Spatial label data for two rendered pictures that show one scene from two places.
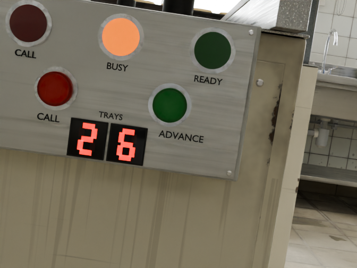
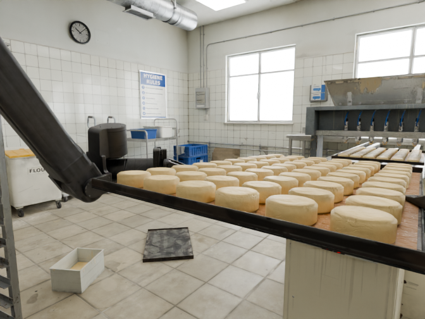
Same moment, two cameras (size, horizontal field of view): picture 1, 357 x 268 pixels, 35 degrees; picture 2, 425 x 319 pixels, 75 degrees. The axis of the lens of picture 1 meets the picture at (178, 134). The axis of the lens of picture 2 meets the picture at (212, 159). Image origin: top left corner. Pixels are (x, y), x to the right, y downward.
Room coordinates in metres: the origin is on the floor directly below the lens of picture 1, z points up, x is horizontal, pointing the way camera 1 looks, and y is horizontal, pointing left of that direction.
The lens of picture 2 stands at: (-0.36, -0.17, 1.11)
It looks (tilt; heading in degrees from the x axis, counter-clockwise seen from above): 8 degrees down; 39
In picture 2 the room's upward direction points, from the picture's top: straight up
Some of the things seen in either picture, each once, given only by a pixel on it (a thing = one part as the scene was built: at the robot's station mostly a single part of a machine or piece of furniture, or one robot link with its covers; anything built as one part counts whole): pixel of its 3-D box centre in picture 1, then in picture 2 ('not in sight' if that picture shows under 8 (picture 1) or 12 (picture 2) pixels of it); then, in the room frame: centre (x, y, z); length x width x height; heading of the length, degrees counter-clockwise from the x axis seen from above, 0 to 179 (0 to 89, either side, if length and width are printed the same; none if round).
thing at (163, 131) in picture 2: not in sight; (157, 131); (2.83, 3.72, 0.90); 0.44 x 0.36 x 0.20; 101
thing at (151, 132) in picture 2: not in sight; (143, 133); (2.46, 3.63, 0.88); 0.40 x 0.30 x 0.16; 96
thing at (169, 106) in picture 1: (169, 105); not in sight; (0.50, 0.01, 0.76); 0.03 x 0.02 x 0.03; 92
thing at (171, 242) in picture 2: not in sight; (168, 242); (1.21, 1.64, 0.02); 0.60 x 0.40 x 0.03; 49
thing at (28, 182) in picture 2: not in sight; (30, 178); (0.80, 3.72, 0.38); 0.64 x 0.54 x 0.77; 90
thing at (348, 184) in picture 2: not in sight; (334, 185); (0.06, -0.05, 1.01); 0.05 x 0.05 x 0.02
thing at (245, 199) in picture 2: not in sight; (236, 199); (-0.11, 0.01, 1.02); 0.05 x 0.05 x 0.02
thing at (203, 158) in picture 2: not in sight; (191, 160); (3.61, 3.66, 0.30); 0.60 x 0.40 x 0.20; 3
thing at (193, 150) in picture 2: not in sight; (191, 150); (3.61, 3.66, 0.50); 0.60 x 0.40 x 0.20; 5
